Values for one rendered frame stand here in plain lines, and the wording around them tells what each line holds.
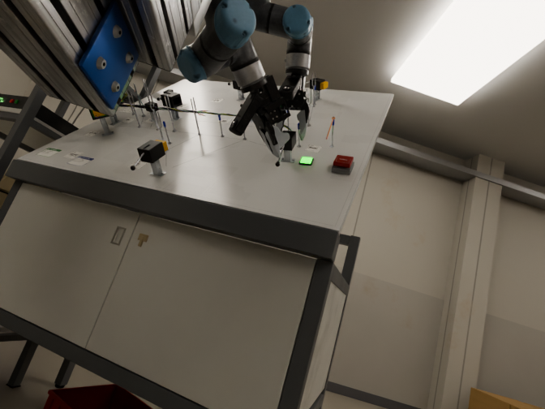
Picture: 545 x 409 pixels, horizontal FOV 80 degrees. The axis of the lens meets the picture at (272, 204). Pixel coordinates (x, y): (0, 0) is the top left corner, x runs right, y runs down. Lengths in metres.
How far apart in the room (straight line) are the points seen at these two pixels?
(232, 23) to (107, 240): 0.73
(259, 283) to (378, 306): 2.71
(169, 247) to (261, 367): 0.40
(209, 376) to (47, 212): 0.78
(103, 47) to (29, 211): 1.02
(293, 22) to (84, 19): 0.65
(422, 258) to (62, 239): 3.22
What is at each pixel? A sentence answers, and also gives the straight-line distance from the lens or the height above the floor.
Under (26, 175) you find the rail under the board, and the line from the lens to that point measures 1.41.
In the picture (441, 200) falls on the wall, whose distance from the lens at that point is 3.96.
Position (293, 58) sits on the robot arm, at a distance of 1.07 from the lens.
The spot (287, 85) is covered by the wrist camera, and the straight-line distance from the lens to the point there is 1.01.
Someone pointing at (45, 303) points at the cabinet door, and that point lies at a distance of 1.22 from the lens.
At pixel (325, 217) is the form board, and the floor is 0.90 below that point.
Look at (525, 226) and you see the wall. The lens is 4.52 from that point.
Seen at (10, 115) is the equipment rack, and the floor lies 1.03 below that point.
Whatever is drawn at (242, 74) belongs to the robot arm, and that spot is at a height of 1.16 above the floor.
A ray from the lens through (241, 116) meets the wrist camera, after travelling 0.86.
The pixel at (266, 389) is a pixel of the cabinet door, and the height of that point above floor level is 0.49.
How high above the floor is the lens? 0.70
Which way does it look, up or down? 14 degrees up
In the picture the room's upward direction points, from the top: 17 degrees clockwise
